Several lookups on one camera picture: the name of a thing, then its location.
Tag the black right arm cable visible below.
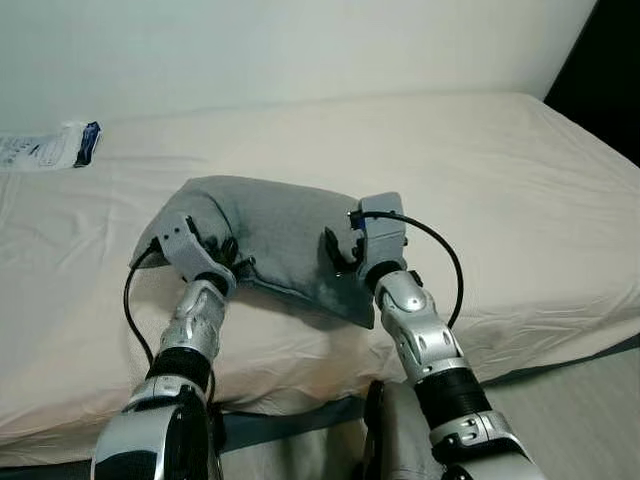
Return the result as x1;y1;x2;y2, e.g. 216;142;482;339
348;208;466;331

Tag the grey fabric pillow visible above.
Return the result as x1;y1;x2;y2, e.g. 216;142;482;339
132;176;379;330

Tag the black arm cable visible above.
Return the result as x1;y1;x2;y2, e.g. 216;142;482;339
122;245;166;371
348;208;466;331

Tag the grey robot leg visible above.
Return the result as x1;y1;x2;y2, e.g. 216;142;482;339
362;378;447;480
205;400;229;480

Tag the white and blue plastic packet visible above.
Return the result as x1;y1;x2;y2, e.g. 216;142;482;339
0;121;103;171

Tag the bed with cream sheet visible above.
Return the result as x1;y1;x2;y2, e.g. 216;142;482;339
0;92;640;447

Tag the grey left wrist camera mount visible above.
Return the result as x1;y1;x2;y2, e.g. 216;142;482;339
152;212;233;287

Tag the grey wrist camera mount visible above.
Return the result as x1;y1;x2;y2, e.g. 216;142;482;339
152;212;233;287
357;192;409;267

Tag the dark blue bed base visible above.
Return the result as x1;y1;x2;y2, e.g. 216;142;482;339
0;335;640;471

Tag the grey left robot leg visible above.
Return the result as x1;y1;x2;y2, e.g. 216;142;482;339
205;400;229;480

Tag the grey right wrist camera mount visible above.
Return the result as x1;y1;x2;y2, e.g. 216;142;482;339
357;192;409;267

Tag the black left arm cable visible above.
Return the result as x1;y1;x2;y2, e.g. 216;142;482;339
122;245;166;371

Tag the grey right robot leg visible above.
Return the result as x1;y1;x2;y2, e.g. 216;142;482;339
362;378;447;480

